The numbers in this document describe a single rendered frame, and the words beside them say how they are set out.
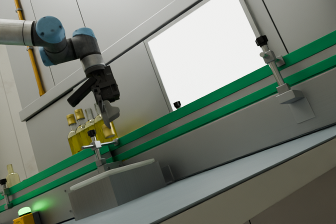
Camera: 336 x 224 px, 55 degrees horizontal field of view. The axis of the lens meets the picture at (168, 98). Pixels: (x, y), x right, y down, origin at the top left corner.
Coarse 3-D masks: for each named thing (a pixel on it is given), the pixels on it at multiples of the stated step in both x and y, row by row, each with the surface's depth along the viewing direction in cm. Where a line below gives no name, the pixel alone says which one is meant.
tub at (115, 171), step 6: (138, 162) 92; (144, 162) 94; (150, 162) 97; (114, 168) 84; (120, 168) 85; (126, 168) 87; (132, 168) 90; (102, 174) 82; (108, 174) 83; (84, 180) 85; (90, 180) 84; (96, 180) 84; (72, 186) 88; (78, 186) 87
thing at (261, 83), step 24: (312, 48) 82; (264, 72) 89; (288, 72) 85; (312, 72) 82; (216, 96) 96; (240, 96) 93; (264, 96) 89; (168, 120) 106; (192, 120) 101; (120, 144) 117; (144, 144) 111
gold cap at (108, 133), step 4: (104, 124) 103; (104, 128) 103; (108, 128) 103; (112, 128) 104; (104, 132) 103; (108, 132) 103; (112, 132) 103; (104, 136) 103; (108, 136) 105; (112, 136) 106
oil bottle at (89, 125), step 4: (88, 120) 129; (92, 120) 128; (88, 124) 128; (92, 124) 127; (84, 128) 129; (88, 128) 128; (92, 128) 127; (88, 136) 128; (96, 136) 126; (88, 140) 128
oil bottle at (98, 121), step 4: (96, 116) 126; (100, 116) 125; (96, 120) 126; (100, 120) 125; (96, 124) 126; (100, 124) 124; (112, 124) 127; (96, 128) 126; (100, 128) 124; (96, 132) 126; (100, 132) 124; (100, 136) 124; (116, 136) 126; (100, 140) 124; (104, 140) 123; (108, 140) 122
